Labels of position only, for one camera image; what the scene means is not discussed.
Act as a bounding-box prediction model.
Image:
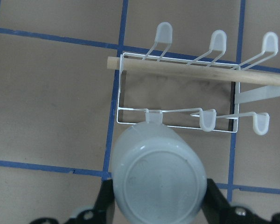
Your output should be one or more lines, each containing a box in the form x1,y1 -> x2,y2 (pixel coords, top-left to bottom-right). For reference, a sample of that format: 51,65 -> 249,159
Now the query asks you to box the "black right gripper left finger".
94,179 -> 115,224

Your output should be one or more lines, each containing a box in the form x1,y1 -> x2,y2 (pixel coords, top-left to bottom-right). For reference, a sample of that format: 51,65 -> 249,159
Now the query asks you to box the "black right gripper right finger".
202,178 -> 231,224

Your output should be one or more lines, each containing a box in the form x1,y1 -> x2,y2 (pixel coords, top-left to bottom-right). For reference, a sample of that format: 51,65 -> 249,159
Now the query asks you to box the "white ikea cup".
110,110 -> 207,224

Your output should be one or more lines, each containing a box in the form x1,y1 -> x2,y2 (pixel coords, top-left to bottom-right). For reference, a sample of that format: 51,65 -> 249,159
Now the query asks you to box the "white wire cup rack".
107,30 -> 280,135

